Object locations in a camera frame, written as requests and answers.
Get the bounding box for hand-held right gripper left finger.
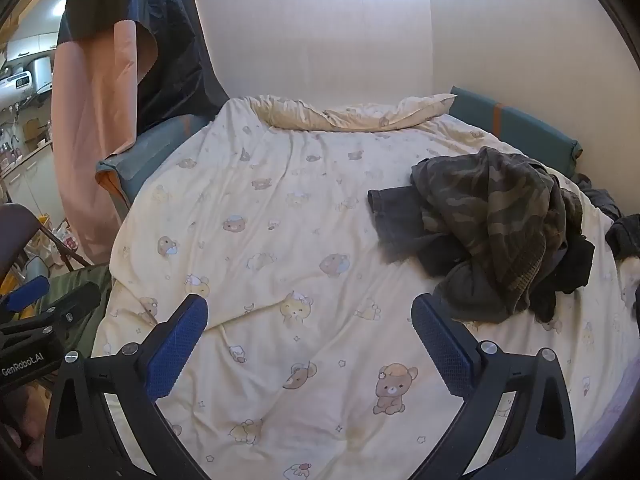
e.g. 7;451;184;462
42;292;211;480

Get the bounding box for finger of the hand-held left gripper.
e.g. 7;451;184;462
0;276;51;313
27;281;102;333

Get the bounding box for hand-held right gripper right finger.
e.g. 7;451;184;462
411;294;578;480

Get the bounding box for camouflage pants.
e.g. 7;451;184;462
410;146;585;311

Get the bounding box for dark grey pants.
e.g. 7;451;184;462
367;186;506;323

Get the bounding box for green cloth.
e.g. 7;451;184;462
47;262;116;361

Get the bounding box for white plastic bag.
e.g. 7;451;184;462
50;225;82;267

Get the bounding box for brown folding chair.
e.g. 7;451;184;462
0;202;96;306

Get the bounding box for white kitchen base cabinet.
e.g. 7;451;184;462
0;140;67;226

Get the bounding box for black clothes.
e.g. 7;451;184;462
530;230;596;323

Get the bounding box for teal orange garment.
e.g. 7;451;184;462
95;112;216;211

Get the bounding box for cardboard box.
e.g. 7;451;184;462
22;119;49;144

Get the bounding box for pale floral bed sheet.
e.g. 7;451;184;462
565;375;632;480

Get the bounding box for cream bear printed blanket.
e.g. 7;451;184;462
90;92;640;480

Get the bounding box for dark blue garment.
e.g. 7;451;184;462
575;172;640;261

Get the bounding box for white water heater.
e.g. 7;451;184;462
0;55;53;98

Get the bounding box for dark curtain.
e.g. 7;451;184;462
56;0;231;133

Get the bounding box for white wall cabinet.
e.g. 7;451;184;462
5;29;62;62

